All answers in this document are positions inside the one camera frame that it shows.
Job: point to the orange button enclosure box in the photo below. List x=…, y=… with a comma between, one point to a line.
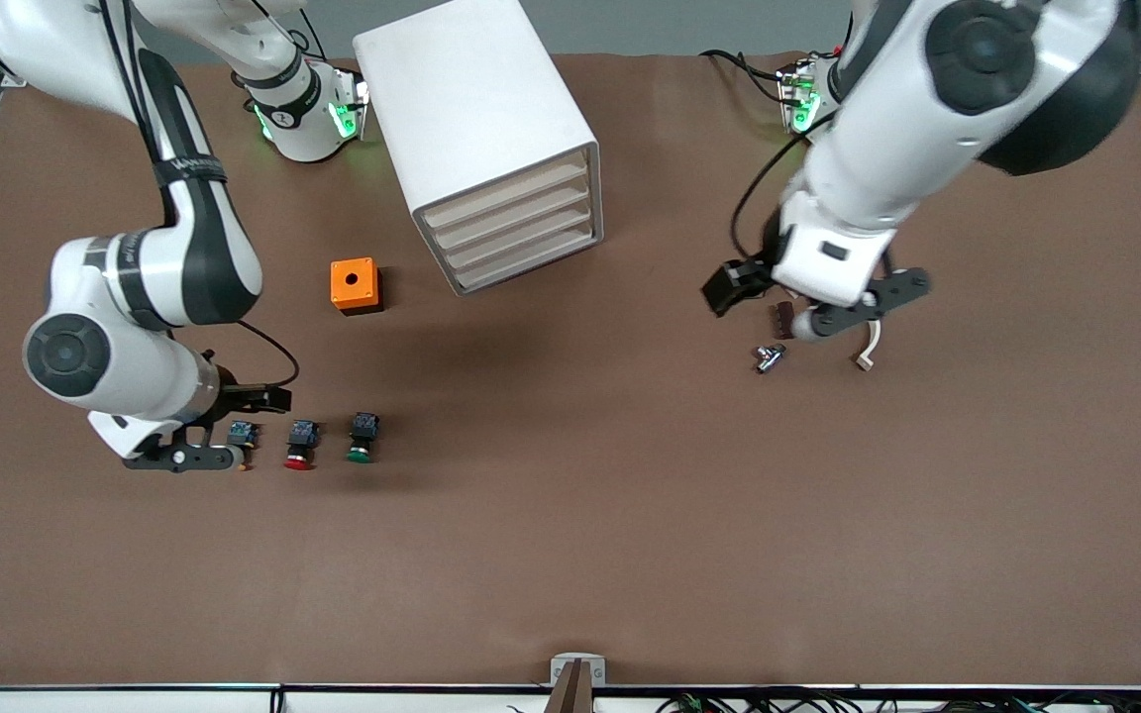
x=340, y=293

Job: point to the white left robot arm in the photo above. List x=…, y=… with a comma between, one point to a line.
x=927, y=149

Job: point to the red mushroom push button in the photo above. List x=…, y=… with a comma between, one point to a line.
x=301, y=441

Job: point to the chrome tee fitting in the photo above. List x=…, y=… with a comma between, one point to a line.
x=767, y=358

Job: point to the brown cylinder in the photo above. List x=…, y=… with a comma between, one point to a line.
x=781, y=322

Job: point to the brown table cover sheet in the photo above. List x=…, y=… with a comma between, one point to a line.
x=570, y=545

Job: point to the white lowest cabinet drawer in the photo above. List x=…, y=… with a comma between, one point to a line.
x=526, y=257

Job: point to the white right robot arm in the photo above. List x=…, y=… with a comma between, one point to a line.
x=135, y=287

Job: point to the green mushroom push button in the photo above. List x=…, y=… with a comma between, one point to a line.
x=363, y=431

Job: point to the grey aluminium edge bracket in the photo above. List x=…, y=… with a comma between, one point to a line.
x=561, y=671

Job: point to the white semicircular pipe clamp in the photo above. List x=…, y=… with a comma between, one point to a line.
x=868, y=352

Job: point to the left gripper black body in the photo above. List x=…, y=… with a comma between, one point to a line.
x=755, y=272

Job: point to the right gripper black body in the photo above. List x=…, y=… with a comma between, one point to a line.
x=231, y=393

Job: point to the yellow mushroom push button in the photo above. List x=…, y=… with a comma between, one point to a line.
x=246, y=433

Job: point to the white table edge rail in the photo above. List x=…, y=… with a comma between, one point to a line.
x=135, y=701

